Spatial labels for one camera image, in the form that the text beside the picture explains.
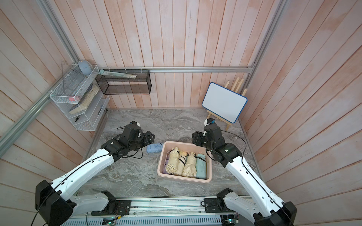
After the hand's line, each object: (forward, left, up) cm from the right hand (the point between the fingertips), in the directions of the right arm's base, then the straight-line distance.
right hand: (195, 134), depth 76 cm
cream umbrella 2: (-14, +3, -14) cm, 20 cm away
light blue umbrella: (+2, +26, -19) cm, 32 cm away
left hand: (-2, +26, -5) cm, 26 cm away
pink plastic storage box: (+1, +6, -15) cm, 17 cm away
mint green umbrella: (-12, -4, -17) cm, 21 cm away
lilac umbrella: (-12, +16, -10) cm, 22 cm away
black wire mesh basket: (+45, +61, 0) cm, 76 cm away
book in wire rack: (+25, +64, +10) cm, 69 cm away
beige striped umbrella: (-14, +9, -16) cm, 23 cm away
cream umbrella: (-15, +12, -10) cm, 22 cm away
